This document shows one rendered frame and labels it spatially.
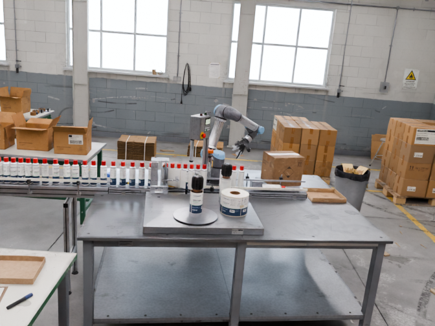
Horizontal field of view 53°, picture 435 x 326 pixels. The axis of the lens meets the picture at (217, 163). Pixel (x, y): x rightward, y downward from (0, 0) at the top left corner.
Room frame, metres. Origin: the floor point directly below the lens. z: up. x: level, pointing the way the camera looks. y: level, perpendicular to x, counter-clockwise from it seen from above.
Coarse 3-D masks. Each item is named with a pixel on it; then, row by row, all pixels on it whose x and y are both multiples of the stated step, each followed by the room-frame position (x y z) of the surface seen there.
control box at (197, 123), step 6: (198, 114) 3.48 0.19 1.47; (192, 120) 3.40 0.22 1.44; (198, 120) 3.38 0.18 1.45; (204, 120) 3.42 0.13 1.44; (192, 126) 3.40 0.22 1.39; (198, 126) 3.38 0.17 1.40; (204, 126) 3.42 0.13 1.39; (192, 132) 3.40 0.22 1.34; (198, 132) 3.38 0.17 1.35; (204, 132) 3.43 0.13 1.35; (192, 138) 3.40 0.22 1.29; (198, 138) 3.38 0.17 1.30; (204, 138) 3.45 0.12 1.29
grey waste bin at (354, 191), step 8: (336, 176) 5.33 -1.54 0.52; (336, 184) 5.31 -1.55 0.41; (344, 184) 5.19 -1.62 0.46; (352, 184) 5.15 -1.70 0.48; (360, 184) 5.15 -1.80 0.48; (344, 192) 5.20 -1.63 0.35; (352, 192) 5.16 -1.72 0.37; (360, 192) 5.17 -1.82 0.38; (352, 200) 5.16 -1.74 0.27; (360, 200) 5.19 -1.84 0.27; (360, 208) 5.24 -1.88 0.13
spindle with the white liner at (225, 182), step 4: (224, 164) 3.12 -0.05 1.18; (228, 164) 3.12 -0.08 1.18; (224, 168) 3.11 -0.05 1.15; (228, 168) 3.10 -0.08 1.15; (224, 172) 3.10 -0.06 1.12; (228, 172) 3.10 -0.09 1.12; (224, 176) 3.11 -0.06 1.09; (228, 176) 3.10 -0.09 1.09; (220, 180) 3.13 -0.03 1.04; (224, 180) 3.09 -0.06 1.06; (228, 180) 3.10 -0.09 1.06; (220, 184) 3.12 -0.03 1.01; (224, 184) 3.09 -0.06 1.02; (228, 184) 3.10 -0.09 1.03; (220, 188) 3.11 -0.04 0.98; (224, 188) 3.09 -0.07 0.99; (220, 192) 3.11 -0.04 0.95; (220, 196) 3.11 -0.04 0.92; (220, 200) 3.11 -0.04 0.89
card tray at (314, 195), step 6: (306, 192) 3.63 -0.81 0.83; (312, 192) 3.65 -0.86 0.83; (318, 192) 3.66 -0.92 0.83; (324, 192) 3.67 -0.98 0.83; (330, 192) 3.69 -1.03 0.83; (336, 192) 3.65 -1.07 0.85; (312, 198) 3.49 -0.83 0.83; (318, 198) 3.41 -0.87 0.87; (324, 198) 3.41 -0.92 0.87; (330, 198) 3.42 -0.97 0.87; (336, 198) 3.54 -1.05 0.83; (342, 198) 3.51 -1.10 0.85
